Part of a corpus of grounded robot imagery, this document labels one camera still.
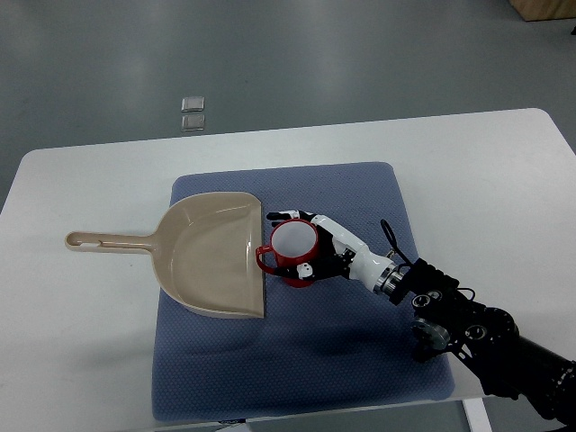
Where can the upper metal floor plate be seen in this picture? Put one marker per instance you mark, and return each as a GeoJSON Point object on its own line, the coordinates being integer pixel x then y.
{"type": "Point", "coordinates": [191, 104]}

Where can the metal floor plate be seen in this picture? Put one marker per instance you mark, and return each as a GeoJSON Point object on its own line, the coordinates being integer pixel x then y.
{"type": "Point", "coordinates": [193, 122]}
{"type": "Point", "coordinates": [191, 104]}

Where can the white table leg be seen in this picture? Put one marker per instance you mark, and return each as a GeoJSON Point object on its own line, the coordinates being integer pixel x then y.
{"type": "Point", "coordinates": [476, 415]}

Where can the red mug white inside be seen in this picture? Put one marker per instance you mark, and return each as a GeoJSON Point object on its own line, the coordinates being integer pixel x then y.
{"type": "Point", "coordinates": [292, 245]}

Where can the lower metal floor plate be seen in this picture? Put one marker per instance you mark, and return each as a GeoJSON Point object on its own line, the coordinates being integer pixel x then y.
{"type": "Point", "coordinates": [193, 122]}

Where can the wooden box corner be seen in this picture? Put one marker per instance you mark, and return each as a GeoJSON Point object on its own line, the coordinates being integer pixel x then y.
{"type": "Point", "coordinates": [544, 10]}

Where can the beige plastic dustpan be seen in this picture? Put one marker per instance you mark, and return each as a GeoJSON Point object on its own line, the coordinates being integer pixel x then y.
{"type": "Point", "coordinates": [202, 252]}

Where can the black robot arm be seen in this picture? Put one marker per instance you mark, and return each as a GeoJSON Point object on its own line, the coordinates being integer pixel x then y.
{"type": "Point", "coordinates": [447, 319]}

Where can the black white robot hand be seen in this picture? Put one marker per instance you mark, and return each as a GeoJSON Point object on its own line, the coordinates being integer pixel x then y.
{"type": "Point", "coordinates": [343, 254]}

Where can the blue grey fabric mat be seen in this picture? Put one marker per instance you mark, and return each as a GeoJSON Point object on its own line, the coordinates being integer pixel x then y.
{"type": "Point", "coordinates": [330, 346]}

